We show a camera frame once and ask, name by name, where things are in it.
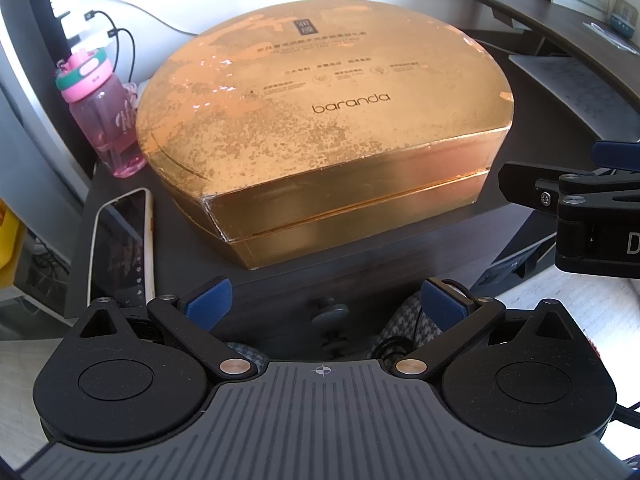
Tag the grey paper sheet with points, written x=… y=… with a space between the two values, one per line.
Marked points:
x=575 y=90

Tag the small teal desk ornament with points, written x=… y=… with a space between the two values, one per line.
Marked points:
x=626 y=16

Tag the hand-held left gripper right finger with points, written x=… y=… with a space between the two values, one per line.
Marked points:
x=442 y=307

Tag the pink water bottle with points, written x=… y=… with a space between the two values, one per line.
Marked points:
x=107 y=125

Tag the gold gift box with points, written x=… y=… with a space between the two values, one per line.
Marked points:
x=360 y=232

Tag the clear plastic packet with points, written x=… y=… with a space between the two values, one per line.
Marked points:
x=607 y=35

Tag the houndstooth patterned cloth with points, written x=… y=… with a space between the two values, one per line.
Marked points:
x=407 y=322

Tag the dark wooden desk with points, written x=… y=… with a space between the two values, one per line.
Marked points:
x=190 y=245

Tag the gold box lid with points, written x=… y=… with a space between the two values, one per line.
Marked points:
x=310 y=110

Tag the smartphone with white case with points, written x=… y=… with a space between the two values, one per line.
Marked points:
x=120 y=250

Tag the grey drawer knob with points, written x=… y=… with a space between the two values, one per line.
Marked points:
x=327 y=317

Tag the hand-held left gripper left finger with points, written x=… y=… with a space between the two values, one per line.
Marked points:
x=207 y=305

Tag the yellow box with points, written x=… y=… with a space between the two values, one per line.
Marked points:
x=10 y=245

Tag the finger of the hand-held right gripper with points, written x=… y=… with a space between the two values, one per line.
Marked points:
x=620 y=155
x=527 y=182

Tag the dark raised desk shelf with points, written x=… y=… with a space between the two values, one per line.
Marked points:
x=560 y=25

